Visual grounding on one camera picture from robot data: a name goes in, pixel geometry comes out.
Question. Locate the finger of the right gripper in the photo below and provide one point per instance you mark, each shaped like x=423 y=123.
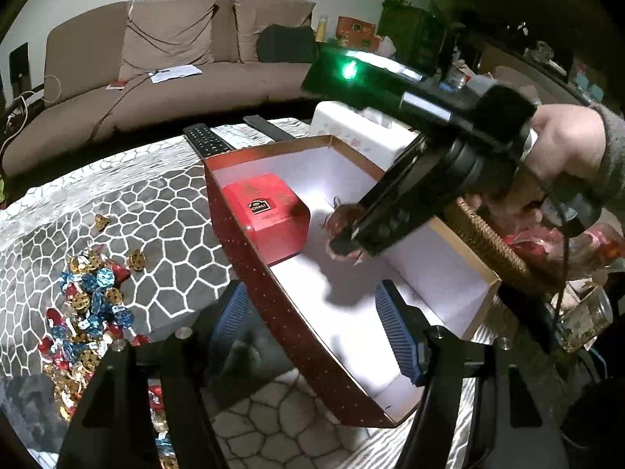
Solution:
x=343 y=244

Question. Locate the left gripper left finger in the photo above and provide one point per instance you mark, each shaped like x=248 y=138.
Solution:
x=218 y=326

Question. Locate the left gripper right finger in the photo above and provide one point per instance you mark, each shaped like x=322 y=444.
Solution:
x=405 y=327

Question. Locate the pink round candy jar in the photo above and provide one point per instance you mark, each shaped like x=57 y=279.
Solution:
x=343 y=216

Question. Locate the person's right hand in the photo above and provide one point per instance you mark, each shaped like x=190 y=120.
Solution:
x=570 y=140

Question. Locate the large red gift box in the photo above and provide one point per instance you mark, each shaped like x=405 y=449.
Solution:
x=322 y=311

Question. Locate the red tea tin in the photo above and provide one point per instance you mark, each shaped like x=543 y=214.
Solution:
x=274 y=219

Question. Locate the wicker basket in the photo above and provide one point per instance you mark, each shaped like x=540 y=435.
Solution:
x=491 y=248

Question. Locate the white tissue box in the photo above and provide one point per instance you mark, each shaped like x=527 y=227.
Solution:
x=374 y=135

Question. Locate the patterned grey table cloth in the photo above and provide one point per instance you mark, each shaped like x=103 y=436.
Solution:
x=264 y=412

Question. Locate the thin black remote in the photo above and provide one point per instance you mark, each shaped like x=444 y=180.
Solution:
x=267 y=128

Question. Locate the orange gift box background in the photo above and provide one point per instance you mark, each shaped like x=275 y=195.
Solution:
x=356 y=34

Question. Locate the lone gold candy on cloth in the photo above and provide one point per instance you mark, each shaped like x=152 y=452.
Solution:
x=100 y=222

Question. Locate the black remote control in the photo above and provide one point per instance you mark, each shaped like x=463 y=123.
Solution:
x=205 y=142

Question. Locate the dark bag on sofa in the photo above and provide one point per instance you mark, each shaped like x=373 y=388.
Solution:
x=292 y=45

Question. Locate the white papers on sofa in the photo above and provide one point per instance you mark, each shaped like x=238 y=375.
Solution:
x=167 y=74

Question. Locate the right brown cushion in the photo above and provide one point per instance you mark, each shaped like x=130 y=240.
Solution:
x=252 y=17

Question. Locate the brown cushion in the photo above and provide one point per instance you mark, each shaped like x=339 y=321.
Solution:
x=252 y=17
x=161 y=34

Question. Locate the left brown cushion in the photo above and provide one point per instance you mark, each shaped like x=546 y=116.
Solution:
x=161 y=34

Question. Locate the brown sofa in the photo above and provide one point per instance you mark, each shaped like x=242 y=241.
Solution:
x=87 y=106

